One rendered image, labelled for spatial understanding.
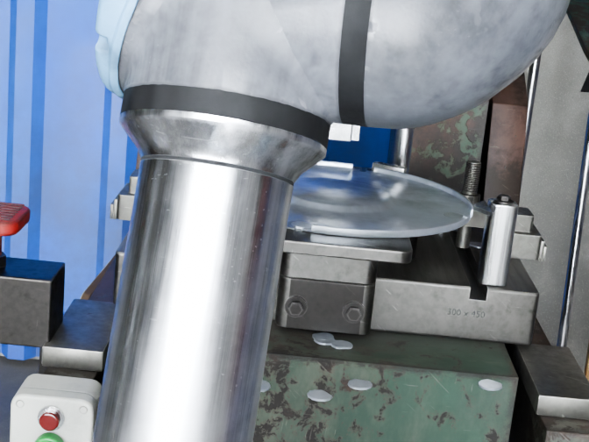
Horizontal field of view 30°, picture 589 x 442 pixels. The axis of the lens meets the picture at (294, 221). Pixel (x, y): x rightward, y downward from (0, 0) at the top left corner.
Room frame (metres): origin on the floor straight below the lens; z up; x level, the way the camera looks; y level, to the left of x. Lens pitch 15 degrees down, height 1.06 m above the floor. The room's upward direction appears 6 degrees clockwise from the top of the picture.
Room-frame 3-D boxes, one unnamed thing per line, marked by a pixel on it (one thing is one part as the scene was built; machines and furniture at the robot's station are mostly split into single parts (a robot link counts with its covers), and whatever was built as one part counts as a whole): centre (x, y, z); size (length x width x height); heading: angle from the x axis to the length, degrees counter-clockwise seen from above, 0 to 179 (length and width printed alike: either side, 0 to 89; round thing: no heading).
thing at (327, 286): (1.07, -0.04, 0.72); 0.25 x 0.14 x 0.14; 0
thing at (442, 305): (1.25, -0.04, 0.68); 0.45 x 0.30 x 0.06; 90
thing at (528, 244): (1.25, -0.21, 0.76); 0.17 x 0.06 x 0.10; 90
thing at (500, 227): (1.12, -0.22, 0.75); 0.03 x 0.03 x 0.10; 0
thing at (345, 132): (1.24, -0.04, 0.84); 0.05 x 0.03 x 0.04; 90
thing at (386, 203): (1.12, -0.04, 0.78); 0.29 x 0.29 x 0.01
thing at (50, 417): (0.89, 0.20, 0.61); 0.02 x 0.01 x 0.02; 90
